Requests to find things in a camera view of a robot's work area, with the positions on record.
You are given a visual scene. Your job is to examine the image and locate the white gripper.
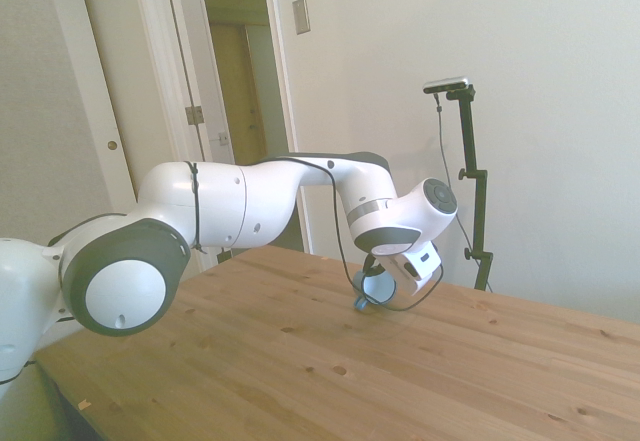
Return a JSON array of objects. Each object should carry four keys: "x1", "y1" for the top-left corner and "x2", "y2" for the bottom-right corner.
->
[{"x1": 375, "y1": 240, "x2": 444, "y2": 297}]

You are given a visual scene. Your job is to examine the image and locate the light blue mug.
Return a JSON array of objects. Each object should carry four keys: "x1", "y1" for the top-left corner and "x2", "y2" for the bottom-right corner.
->
[{"x1": 351, "y1": 266, "x2": 400, "y2": 312}]

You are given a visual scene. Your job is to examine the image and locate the white open door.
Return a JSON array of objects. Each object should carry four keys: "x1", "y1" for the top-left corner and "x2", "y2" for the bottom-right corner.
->
[{"x1": 162, "y1": 0, "x2": 237, "y2": 268}]

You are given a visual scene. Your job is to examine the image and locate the white door with knob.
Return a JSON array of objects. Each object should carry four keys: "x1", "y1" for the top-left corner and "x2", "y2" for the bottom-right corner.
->
[{"x1": 74, "y1": 0, "x2": 197, "y2": 200}]

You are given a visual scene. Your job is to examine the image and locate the black camera stand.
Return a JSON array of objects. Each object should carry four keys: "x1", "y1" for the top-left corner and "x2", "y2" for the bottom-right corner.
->
[{"x1": 445, "y1": 85, "x2": 496, "y2": 292}]

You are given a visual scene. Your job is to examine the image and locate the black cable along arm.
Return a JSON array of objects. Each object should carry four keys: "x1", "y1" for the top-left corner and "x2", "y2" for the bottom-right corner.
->
[{"x1": 259, "y1": 157, "x2": 446, "y2": 312}]

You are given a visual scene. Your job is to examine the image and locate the black camera cable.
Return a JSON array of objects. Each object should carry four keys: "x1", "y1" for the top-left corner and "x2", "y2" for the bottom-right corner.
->
[{"x1": 433, "y1": 91, "x2": 477, "y2": 262}]

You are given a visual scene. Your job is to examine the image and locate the grey exterior camera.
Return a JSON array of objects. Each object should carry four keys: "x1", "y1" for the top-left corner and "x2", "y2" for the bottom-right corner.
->
[{"x1": 422, "y1": 76, "x2": 473, "y2": 96}]

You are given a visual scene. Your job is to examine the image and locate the black strap around arm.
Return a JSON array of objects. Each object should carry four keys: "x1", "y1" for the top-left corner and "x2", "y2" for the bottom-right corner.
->
[{"x1": 182, "y1": 160, "x2": 208, "y2": 256}]

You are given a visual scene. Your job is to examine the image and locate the grey wall switch plate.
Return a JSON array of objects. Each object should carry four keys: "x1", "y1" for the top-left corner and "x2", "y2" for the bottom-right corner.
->
[{"x1": 291, "y1": 0, "x2": 312, "y2": 36}]

